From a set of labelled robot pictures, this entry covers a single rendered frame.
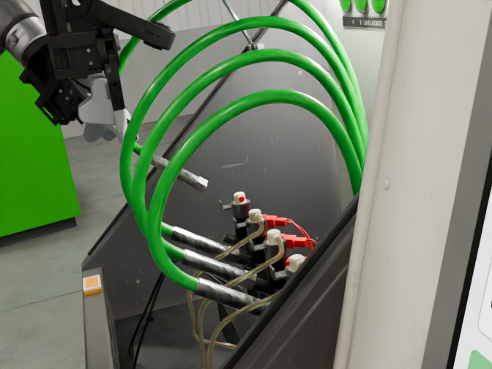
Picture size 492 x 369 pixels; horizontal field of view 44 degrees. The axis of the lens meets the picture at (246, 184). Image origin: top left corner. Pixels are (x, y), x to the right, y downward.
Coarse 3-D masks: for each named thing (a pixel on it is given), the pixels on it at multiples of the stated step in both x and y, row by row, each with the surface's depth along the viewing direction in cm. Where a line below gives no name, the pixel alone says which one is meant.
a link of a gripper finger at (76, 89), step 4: (68, 80) 91; (68, 84) 91; (72, 84) 91; (76, 84) 91; (72, 88) 91; (76, 88) 91; (80, 88) 91; (84, 88) 92; (72, 92) 91; (76, 92) 91; (80, 92) 90; (84, 92) 91; (88, 92) 92; (72, 96) 91; (76, 96) 91; (80, 96) 90; (84, 96) 90; (88, 96) 91; (80, 100) 91
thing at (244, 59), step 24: (216, 72) 65; (312, 72) 68; (192, 96) 65; (336, 96) 69; (168, 120) 65; (144, 144) 65; (360, 144) 72; (144, 168) 66; (144, 192) 67; (144, 216) 67; (192, 264) 70; (216, 264) 71
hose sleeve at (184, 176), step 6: (156, 156) 95; (156, 162) 94; (162, 162) 94; (168, 162) 95; (162, 168) 95; (180, 174) 95; (186, 174) 95; (192, 174) 95; (186, 180) 95; (192, 180) 95
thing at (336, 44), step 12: (180, 0) 86; (192, 0) 87; (288, 0) 85; (300, 0) 84; (156, 12) 87; (168, 12) 87; (312, 12) 85; (324, 24) 85; (132, 36) 89; (336, 36) 86; (132, 48) 90; (336, 48) 86; (120, 60) 90; (348, 60) 87; (120, 72) 91; (348, 72) 87; (360, 96) 88; (360, 108) 88
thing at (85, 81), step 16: (32, 48) 94; (48, 48) 96; (32, 64) 96; (48, 64) 95; (32, 80) 97; (48, 80) 96; (64, 80) 93; (80, 80) 92; (48, 96) 94; (64, 96) 94; (64, 112) 93
